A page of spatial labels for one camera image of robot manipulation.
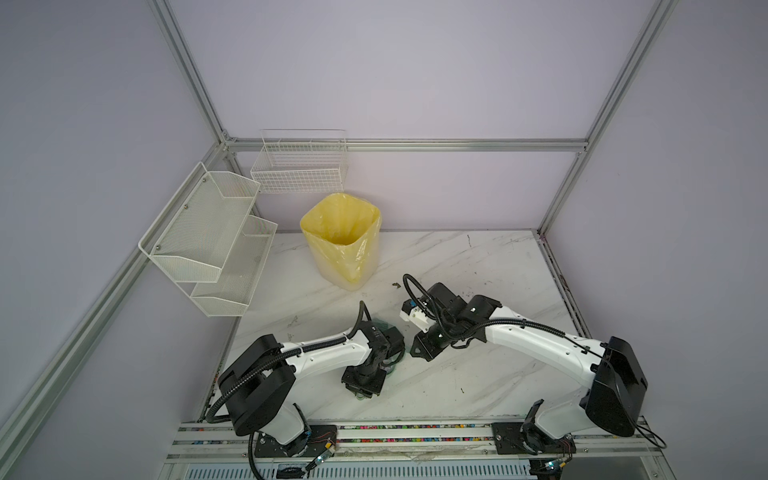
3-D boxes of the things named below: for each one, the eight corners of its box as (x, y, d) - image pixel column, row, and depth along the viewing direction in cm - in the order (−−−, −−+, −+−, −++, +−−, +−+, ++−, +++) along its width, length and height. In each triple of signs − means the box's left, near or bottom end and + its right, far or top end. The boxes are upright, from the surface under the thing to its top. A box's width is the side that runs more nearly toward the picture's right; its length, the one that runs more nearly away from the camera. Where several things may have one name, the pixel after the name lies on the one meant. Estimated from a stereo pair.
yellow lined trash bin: (306, 277, 108) (287, 226, 88) (342, 240, 120) (332, 188, 101) (361, 305, 100) (353, 257, 81) (393, 263, 113) (393, 211, 93)
